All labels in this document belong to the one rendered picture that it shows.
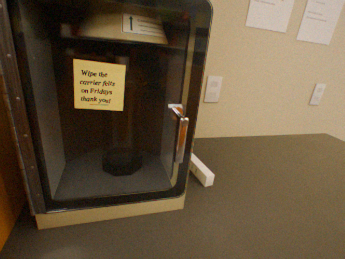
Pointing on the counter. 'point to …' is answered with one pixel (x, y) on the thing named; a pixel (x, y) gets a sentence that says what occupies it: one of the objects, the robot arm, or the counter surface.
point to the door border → (19, 111)
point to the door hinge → (16, 140)
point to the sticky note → (98, 85)
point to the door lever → (182, 127)
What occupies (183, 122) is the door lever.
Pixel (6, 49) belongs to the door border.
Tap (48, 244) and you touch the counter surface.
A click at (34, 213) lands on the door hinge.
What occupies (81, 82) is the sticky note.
